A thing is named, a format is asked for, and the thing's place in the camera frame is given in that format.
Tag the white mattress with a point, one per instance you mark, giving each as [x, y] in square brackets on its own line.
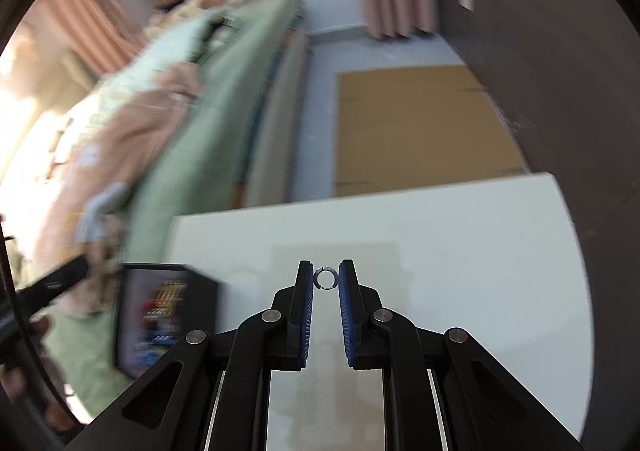
[285, 121]

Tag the flat brown cardboard sheet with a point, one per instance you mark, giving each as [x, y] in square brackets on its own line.
[415, 131]

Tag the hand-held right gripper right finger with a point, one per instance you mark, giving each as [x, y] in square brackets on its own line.
[346, 321]

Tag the light blue cloth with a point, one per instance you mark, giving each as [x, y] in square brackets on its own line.
[102, 208]

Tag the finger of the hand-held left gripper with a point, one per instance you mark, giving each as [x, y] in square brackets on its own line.
[55, 283]

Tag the bed with green sheet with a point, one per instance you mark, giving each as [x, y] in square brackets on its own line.
[225, 96]

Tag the black jewelry box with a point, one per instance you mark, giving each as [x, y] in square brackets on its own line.
[202, 301]

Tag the pink cloth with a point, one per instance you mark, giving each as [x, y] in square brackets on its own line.
[135, 146]

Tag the person's left hand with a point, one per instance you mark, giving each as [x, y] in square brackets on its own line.
[12, 381]

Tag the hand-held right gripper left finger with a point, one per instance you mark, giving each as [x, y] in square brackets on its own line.
[301, 321]

